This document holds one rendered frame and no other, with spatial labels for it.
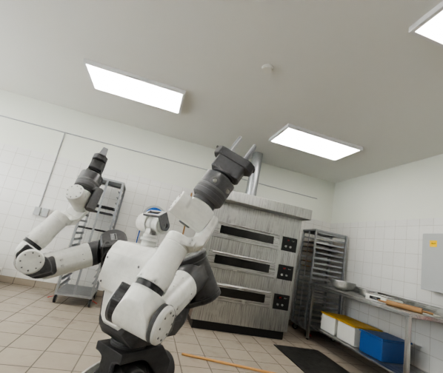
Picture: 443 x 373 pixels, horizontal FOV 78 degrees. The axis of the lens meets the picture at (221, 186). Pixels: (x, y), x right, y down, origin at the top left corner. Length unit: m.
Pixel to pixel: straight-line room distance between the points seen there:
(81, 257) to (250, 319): 3.63
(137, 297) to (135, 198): 4.55
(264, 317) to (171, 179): 2.80
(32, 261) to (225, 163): 0.70
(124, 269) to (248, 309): 3.63
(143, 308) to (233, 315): 3.84
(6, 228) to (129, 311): 4.98
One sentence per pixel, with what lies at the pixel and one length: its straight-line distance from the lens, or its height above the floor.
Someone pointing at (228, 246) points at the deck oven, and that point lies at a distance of 4.25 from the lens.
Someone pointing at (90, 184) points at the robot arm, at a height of 1.29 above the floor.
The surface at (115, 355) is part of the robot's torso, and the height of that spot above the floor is 0.78.
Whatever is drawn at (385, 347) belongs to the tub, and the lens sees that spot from 4.28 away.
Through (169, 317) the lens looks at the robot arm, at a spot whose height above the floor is 1.00.
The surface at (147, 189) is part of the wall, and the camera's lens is 5.15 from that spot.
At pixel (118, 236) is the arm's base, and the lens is 1.17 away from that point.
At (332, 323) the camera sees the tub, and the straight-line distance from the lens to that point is 4.92.
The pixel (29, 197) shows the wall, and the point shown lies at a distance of 5.48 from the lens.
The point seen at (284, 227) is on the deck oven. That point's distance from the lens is 4.59.
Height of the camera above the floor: 1.15
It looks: 12 degrees up
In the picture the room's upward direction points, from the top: 12 degrees clockwise
